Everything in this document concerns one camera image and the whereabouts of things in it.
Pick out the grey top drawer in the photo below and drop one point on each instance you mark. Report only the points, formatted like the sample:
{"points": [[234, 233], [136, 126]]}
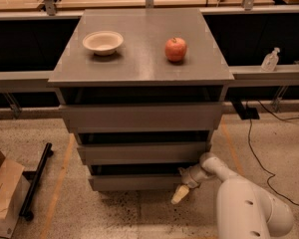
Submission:
{"points": [[140, 118]]}

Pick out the grey bottom drawer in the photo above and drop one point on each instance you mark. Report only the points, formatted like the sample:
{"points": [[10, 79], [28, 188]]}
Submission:
{"points": [[134, 182]]}

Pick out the clear sanitizer pump bottle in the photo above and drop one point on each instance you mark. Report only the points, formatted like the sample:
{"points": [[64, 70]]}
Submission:
{"points": [[271, 60]]}

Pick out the white paper bowl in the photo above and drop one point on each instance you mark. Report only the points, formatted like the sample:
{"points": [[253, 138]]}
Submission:
{"points": [[103, 43]]}

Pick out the grey drawer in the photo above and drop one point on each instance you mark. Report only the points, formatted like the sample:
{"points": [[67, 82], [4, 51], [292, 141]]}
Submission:
{"points": [[140, 118], [134, 182], [140, 153]]}

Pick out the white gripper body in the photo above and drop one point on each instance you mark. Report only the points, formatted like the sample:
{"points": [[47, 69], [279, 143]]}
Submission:
{"points": [[191, 178]]}

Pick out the black floor power box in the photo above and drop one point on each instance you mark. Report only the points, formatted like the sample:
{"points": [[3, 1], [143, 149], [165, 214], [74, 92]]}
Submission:
{"points": [[245, 112]]}

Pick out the red apple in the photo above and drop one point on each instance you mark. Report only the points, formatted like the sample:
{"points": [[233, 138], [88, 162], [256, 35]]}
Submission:
{"points": [[175, 49]]}

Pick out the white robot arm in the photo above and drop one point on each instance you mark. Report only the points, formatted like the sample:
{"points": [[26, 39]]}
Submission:
{"points": [[244, 210]]}

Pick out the cardboard box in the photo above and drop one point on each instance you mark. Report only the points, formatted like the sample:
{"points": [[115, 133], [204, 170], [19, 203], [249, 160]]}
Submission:
{"points": [[13, 190]]}

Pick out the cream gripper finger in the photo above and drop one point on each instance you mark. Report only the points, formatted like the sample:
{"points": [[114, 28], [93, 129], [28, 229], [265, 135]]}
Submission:
{"points": [[179, 194]]}

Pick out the grey middle drawer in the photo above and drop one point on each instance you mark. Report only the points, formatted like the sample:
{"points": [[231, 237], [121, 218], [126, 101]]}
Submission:
{"points": [[140, 153]]}

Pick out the grey drawer cabinet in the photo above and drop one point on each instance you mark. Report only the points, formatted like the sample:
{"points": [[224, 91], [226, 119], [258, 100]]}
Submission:
{"points": [[139, 73]]}

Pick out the grey upper metal rail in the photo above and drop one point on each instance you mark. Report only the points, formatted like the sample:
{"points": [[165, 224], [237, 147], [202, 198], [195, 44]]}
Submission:
{"points": [[70, 14]]}

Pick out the black metal bar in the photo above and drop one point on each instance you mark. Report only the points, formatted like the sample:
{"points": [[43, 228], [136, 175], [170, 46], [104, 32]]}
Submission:
{"points": [[33, 177]]}

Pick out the grey metal rail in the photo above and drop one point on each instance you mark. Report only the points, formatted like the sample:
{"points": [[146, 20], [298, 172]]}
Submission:
{"points": [[244, 76], [70, 14]]}

